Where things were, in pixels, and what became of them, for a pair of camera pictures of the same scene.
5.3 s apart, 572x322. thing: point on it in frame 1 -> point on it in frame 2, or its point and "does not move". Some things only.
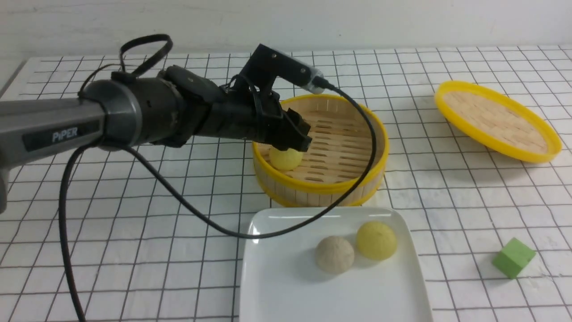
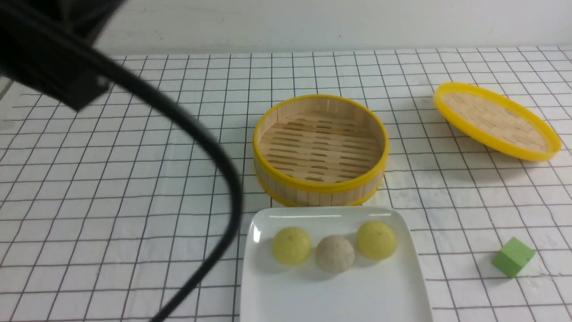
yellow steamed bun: x=285 y=160 -> x=292 y=246
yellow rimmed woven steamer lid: x=498 y=123 does not move
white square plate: x=281 y=281 does not move
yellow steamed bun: x=376 y=240 does not move
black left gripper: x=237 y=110 -> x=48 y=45
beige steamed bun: x=334 y=254 does not move
